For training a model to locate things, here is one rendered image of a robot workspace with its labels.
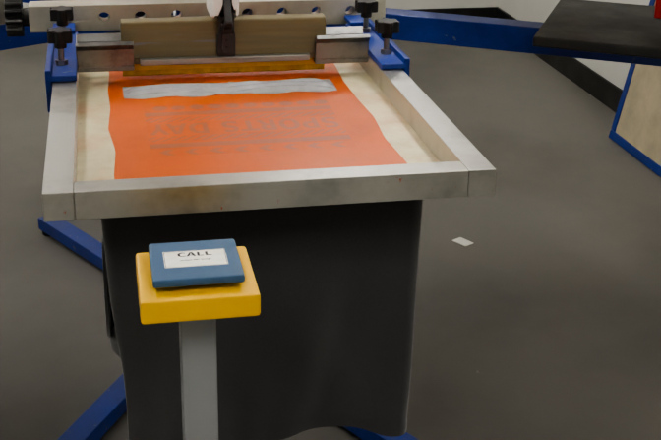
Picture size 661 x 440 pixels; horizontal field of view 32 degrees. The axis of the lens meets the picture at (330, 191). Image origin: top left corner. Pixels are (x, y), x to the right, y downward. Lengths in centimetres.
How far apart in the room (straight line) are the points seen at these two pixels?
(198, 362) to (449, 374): 170
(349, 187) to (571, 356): 172
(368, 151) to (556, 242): 216
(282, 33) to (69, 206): 70
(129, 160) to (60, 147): 10
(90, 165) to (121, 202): 19
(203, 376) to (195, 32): 82
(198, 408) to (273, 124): 57
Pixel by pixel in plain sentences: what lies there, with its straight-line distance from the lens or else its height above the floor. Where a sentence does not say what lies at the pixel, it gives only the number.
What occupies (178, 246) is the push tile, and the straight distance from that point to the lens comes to 131.
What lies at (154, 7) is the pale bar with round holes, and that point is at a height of 103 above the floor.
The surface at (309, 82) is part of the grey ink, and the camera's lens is 196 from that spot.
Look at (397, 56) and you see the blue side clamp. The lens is 199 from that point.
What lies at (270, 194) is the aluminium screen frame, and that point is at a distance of 145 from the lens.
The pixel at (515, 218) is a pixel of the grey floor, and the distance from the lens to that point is 393.
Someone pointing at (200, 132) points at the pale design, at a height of 95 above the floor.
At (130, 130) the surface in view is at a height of 95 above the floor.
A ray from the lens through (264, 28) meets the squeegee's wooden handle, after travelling 200.
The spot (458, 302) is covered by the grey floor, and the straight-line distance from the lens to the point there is 333.
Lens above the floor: 151
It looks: 22 degrees down
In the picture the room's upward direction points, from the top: 1 degrees clockwise
